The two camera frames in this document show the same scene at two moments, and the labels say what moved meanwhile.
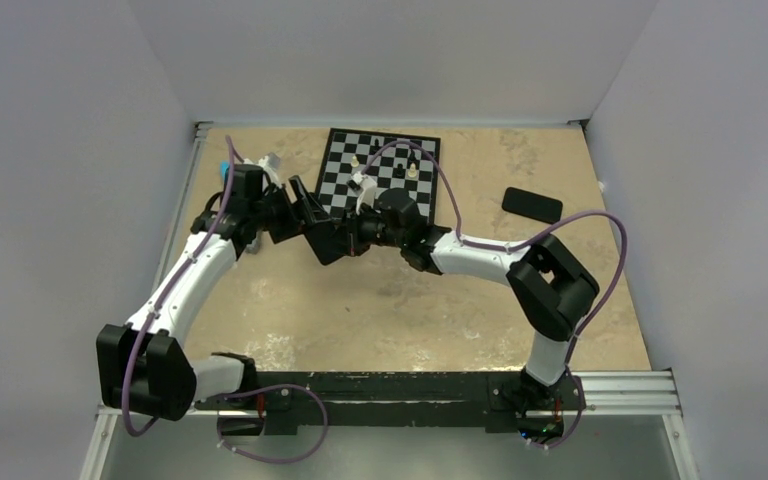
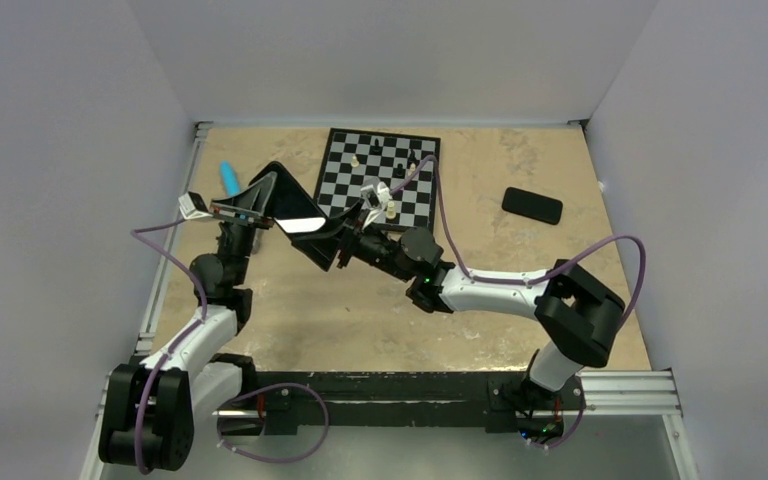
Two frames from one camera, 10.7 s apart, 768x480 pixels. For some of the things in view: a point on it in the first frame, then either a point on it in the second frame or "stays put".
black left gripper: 304,212 -> 252,205
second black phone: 532,205 stays put
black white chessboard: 400,166 stays put
